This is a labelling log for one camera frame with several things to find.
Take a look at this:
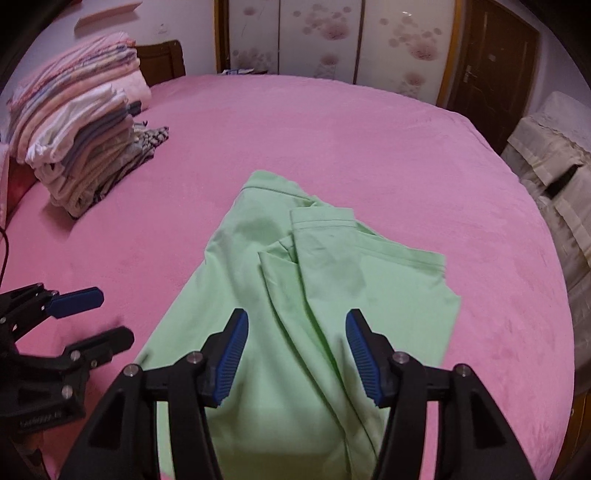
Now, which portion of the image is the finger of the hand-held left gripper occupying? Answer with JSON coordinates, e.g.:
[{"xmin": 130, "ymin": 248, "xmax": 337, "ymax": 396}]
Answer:
[
  {"xmin": 46, "ymin": 287, "xmax": 105, "ymax": 319},
  {"xmin": 62, "ymin": 326, "xmax": 135, "ymax": 368}
]

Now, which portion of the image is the brown wooden door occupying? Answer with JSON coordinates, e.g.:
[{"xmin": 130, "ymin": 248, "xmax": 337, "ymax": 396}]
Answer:
[{"xmin": 447, "ymin": 0, "xmax": 542, "ymax": 154}]

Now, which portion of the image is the pink bed blanket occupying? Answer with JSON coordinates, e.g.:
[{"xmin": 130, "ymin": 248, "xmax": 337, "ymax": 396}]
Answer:
[{"xmin": 0, "ymin": 73, "xmax": 578, "ymax": 480}]

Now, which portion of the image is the light green t-shirt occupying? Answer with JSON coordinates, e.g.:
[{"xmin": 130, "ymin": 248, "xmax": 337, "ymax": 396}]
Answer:
[{"xmin": 134, "ymin": 169, "xmax": 462, "ymax": 480}]

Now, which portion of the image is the pink wall shelf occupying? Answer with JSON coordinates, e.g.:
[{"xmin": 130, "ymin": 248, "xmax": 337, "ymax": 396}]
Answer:
[{"xmin": 74, "ymin": 0, "xmax": 144, "ymax": 34}]

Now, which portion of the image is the floral wardrobe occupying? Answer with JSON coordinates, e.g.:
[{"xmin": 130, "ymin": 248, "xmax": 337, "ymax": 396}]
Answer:
[{"xmin": 212, "ymin": 0, "xmax": 463, "ymax": 110}]

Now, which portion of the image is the thin black cable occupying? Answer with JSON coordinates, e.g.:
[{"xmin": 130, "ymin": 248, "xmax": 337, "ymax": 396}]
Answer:
[{"xmin": 0, "ymin": 226, "xmax": 10, "ymax": 288}]

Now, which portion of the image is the red pillow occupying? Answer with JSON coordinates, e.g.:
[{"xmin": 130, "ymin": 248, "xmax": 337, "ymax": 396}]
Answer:
[{"xmin": 0, "ymin": 143, "xmax": 38, "ymax": 227}]

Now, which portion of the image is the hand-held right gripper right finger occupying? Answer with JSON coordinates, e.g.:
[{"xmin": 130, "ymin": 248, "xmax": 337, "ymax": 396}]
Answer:
[{"xmin": 345, "ymin": 308, "xmax": 536, "ymax": 480}]

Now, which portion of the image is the cream covered chair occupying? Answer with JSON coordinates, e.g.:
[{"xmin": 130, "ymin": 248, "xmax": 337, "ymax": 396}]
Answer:
[{"xmin": 501, "ymin": 90, "xmax": 591, "ymax": 326}]

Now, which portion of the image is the stack of folded striped blankets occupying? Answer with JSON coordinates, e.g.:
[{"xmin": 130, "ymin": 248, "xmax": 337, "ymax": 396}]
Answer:
[{"xmin": 7, "ymin": 31, "xmax": 153, "ymax": 162}]

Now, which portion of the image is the stack of folded clothes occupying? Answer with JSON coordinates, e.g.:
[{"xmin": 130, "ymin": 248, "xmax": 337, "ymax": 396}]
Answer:
[{"xmin": 25, "ymin": 85, "xmax": 170, "ymax": 219}]

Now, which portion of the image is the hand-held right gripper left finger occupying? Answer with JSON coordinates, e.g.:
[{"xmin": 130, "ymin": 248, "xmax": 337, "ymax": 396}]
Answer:
[{"xmin": 60, "ymin": 308, "xmax": 250, "ymax": 480}]

